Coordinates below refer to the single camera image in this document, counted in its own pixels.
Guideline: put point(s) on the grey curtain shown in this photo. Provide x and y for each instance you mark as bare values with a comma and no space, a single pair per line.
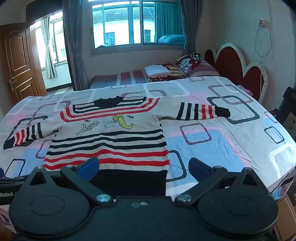
74,46
192,27

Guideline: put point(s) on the red white headboard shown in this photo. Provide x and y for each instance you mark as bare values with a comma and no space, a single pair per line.
231,64

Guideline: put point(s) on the balcony window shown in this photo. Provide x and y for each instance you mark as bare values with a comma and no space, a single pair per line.
59,41

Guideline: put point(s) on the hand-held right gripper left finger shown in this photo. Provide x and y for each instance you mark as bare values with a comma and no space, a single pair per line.
89,166

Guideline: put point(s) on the plaid pillow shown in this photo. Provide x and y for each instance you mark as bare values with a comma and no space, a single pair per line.
203,69

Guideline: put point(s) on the dark furniture frame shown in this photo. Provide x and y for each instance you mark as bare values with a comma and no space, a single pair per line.
288,99

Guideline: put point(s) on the white sheer curtain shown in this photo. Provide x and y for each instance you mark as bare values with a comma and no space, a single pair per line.
48,58

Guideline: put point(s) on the white folded towel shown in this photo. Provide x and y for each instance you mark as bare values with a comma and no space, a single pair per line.
156,69

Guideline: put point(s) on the brown wooden door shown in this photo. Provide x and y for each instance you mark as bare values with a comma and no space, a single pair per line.
18,58

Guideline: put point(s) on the teal curtain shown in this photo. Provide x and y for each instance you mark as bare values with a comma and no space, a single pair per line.
166,20

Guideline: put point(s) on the colourful cloth bundle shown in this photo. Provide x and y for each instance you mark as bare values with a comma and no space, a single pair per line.
194,58

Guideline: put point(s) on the white wall socket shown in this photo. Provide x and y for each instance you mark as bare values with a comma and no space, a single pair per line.
262,22

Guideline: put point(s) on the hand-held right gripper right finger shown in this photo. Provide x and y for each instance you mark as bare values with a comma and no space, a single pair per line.
198,168

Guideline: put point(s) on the sliding glass window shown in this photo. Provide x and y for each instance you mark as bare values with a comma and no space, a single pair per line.
122,25

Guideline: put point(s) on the patterned bed sheet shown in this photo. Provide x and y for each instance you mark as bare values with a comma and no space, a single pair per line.
231,143

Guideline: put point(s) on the striped knit sweater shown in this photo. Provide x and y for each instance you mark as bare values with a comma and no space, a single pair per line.
108,139

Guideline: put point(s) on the bed with striped sheet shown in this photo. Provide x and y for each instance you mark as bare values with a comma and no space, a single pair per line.
129,78

